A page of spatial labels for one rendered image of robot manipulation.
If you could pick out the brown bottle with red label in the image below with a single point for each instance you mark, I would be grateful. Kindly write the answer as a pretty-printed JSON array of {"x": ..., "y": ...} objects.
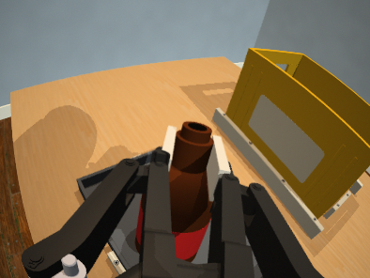
[{"x": 188, "y": 179}]

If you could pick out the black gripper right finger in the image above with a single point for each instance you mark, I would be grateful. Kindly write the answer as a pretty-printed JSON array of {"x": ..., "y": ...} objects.
[{"x": 276, "y": 249}]

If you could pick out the grey metal tray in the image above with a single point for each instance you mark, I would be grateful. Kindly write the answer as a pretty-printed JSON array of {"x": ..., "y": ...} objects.
[{"x": 122, "y": 240}]

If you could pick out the yellow divided crate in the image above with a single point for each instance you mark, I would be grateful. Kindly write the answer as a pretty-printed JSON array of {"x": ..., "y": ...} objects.
[{"x": 316, "y": 152}]

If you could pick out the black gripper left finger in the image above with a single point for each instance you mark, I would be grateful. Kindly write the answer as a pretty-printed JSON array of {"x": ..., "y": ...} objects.
[{"x": 72, "y": 251}]

